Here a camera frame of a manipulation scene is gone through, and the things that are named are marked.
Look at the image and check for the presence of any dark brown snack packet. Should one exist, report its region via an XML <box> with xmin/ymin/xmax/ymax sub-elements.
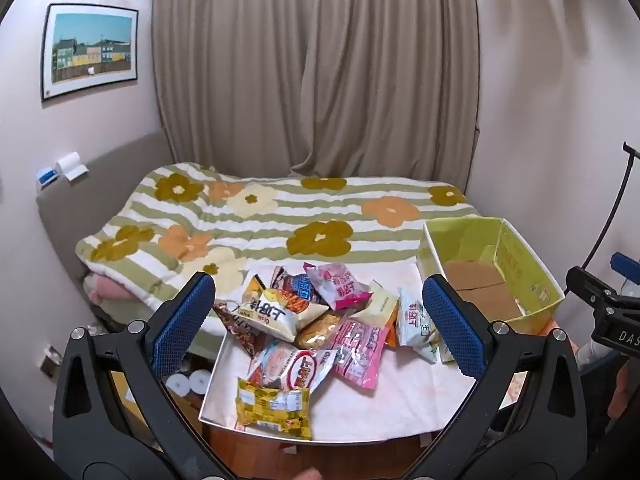
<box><xmin>212</xmin><ymin>301</ymin><xmax>268</xmax><ymax>358</ymax></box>

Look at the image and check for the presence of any puffy pink white snack packet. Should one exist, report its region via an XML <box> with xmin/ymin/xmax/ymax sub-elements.
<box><xmin>304</xmin><ymin>262</ymin><xmax>375</xmax><ymax>312</ymax></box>

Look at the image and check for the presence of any pale pink table cloth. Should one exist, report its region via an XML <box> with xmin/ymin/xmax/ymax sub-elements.
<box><xmin>217</xmin><ymin>259</ymin><xmax>478</xmax><ymax>445</ymax></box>

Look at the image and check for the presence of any small grey socket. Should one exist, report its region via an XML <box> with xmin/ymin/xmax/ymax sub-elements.
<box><xmin>40</xmin><ymin>344</ymin><xmax>64</xmax><ymax>381</ymax></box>

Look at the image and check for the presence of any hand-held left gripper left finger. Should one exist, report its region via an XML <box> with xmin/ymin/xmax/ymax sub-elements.
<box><xmin>52</xmin><ymin>271</ymin><xmax>236</xmax><ymax>480</ymax></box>

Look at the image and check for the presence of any yellow-green cardboard box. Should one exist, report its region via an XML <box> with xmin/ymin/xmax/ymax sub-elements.
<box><xmin>416</xmin><ymin>217</ymin><xmax>566</xmax><ymax>337</ymax></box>

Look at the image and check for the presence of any beige curtain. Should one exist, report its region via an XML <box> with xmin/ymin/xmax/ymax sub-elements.
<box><xmin>150</xmin><ymin>0</ymin><xmax>483</xmax><ymax>188</ymax></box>

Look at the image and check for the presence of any white green snack packet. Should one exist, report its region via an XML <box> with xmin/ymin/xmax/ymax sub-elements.
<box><xmin>396</xmin><ymin>287</ymin><xmax>453</xmax><ymax>365</ymax></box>

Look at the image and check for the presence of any white paper roll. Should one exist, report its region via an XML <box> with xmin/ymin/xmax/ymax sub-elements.
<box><xmin>164</xmin><ymin>372</ymin><xmax>190</xmax><ymax>397</ymax></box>
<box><xmin>187</xmin><ymin>369</ymin><xmax>215</xmax><ymax>397</ymax></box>

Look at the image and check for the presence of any thin black cable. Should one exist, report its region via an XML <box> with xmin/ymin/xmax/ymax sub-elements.
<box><xmin>581</xmin><ymin>141</ymin><xmax>640</xmax><ymax>272</ymax></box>

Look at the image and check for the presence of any silver blue label snack packet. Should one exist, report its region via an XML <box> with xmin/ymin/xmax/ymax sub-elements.
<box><xmin>269</xmin><ymin>266</ymin><xmax>327</xmax><ymax>307</ymax></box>

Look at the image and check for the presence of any white red label snack packet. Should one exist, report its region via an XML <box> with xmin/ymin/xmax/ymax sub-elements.
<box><xmin>248</xmin><ymin>341</ymin><xmax>337</xmax><ymax>397</ymax></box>

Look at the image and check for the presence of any clear bread packet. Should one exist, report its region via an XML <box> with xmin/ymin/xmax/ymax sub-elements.
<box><xmin>294</xmin><ymin>311</ymin><xmax>346</xmax><ymax>352</ymax></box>

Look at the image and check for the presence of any cream snack packet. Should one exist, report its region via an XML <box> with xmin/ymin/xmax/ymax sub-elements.
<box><xmin>356</xmin><ymin>281</ymin><xmax>401</xmax><ymax>332</ymax></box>

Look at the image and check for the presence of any brown cardboard box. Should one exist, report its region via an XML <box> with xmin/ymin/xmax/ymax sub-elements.
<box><xmin>107</xmin><ymin>367</ymin><xmax>205</xmax><ymax>442</ymax></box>

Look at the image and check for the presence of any grey padded bed frame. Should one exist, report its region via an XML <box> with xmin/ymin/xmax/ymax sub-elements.
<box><xmin>36</xmin><ymin>132</ymin><xmax>177</xmax><ymax>333</ymax></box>

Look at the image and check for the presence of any white blue wall holder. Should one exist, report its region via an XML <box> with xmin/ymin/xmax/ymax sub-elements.
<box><xmin>36</xmin><ymin>150</ymin><xmax>89</xmax><ymax>192</ymax></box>

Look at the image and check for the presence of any framed wall picture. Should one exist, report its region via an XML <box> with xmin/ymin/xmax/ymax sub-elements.
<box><xmin>41</xmin><ymin>3</ymin><xmax>139</xmax><ymax>102</ymax></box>

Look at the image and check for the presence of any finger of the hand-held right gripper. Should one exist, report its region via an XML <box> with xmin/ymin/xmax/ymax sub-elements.
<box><xmin>609</xmin><ymin>251</ymin><xmax>640</xmax><ymax>281</ymax></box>
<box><xmin>566</xmin><ymin>266</ymin><xmax>621</xmax><ymax>313</ymax></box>

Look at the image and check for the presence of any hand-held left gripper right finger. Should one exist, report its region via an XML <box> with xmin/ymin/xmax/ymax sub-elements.
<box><xmin>422</xmin><ymin>274</ymin><xmax>589</xmax><ymax>480</ymax></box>

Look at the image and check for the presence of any pink pillow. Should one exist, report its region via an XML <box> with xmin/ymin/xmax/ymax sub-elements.
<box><xmin>82</xmin><ymin>271</ymin><xmax>148</xmax><ymax>307</ymax></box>

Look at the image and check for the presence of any yellow snack packet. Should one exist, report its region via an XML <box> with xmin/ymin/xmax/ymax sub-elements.
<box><xmin>236</xmin><ymin>376</ymin><xmax>313</xmax><ymax>442</ymax></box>

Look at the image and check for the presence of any striped floral blanket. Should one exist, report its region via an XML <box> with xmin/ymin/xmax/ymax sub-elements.
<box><xmin>75</xmin><ymin>161</ymin><xmax>488</xmax><ymax>328</ymax></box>

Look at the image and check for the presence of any white yellow chip packet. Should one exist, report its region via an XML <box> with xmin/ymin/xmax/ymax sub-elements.
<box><xmin>241</xmin><ymin>274</ymin><xmax>325</xmax><ymax>342</ymax></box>

